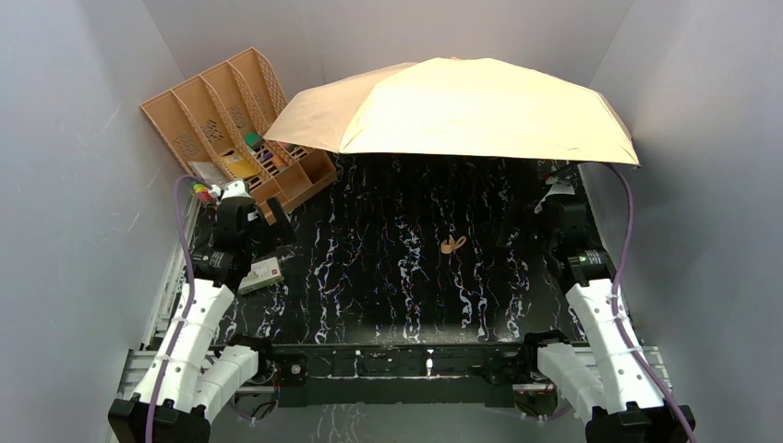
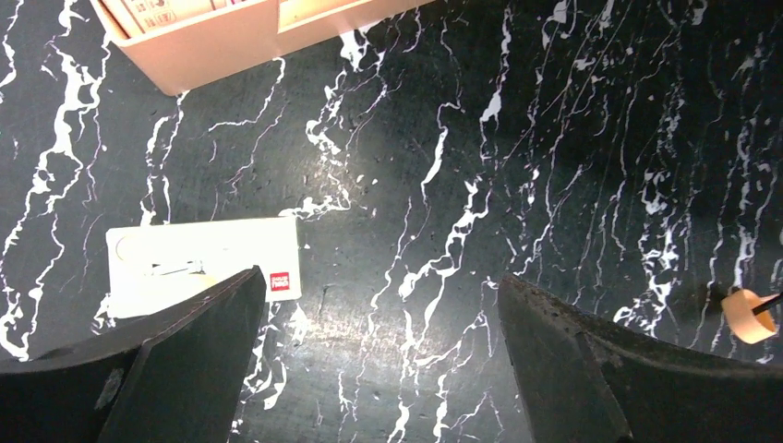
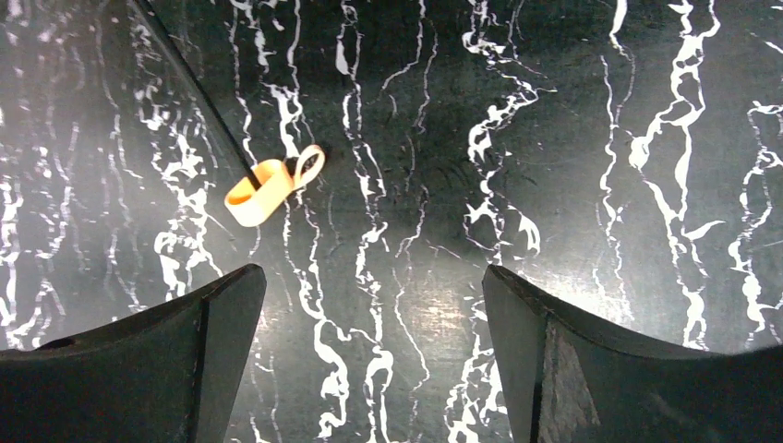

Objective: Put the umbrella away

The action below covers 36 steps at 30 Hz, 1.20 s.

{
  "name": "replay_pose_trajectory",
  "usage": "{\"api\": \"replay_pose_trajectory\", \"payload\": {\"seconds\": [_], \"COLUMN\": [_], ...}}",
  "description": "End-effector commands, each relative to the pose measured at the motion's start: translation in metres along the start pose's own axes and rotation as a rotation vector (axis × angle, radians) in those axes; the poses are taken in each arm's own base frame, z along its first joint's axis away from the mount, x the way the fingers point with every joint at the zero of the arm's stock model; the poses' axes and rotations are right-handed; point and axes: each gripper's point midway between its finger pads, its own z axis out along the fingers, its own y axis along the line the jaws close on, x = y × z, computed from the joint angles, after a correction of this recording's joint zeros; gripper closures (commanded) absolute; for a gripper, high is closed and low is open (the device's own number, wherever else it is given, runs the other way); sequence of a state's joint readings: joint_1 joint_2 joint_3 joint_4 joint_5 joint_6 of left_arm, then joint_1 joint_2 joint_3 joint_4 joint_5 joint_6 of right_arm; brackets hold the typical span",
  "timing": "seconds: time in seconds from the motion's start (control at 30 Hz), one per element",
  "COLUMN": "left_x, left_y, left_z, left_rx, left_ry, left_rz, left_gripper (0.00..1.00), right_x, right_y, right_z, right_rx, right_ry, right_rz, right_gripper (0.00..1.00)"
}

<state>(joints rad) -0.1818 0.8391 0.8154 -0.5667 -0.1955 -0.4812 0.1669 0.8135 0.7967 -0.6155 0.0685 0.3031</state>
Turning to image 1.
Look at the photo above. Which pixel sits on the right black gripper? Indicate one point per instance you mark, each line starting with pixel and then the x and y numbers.
pixel 539 216

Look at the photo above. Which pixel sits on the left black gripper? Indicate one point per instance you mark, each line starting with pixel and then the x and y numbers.
pixel 258 219

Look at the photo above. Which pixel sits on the beige folding umbrella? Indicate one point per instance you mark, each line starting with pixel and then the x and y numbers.
pixel 451 106

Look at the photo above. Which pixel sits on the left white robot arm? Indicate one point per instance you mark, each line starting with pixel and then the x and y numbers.
pixel 177 399

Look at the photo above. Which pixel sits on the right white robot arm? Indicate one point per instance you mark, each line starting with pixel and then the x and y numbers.
pixel 620 398

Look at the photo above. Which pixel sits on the small white green box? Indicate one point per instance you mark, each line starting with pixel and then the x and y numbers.
pixel 262 274

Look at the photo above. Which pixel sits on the yellow notepad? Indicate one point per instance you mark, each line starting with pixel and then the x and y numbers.
pixel 238 166

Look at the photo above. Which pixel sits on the colourful marker set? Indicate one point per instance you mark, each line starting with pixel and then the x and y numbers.
pixel 206 194

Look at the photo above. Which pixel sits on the white paper card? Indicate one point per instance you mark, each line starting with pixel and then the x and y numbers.
pixel 208 173

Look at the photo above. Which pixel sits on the green eraser block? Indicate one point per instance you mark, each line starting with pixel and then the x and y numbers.
pixel 254 141

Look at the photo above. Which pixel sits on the orange plastic file organizer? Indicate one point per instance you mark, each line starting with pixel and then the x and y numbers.
pixel 207 116

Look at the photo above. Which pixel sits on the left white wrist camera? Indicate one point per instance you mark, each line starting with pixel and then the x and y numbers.
pixel 235 189

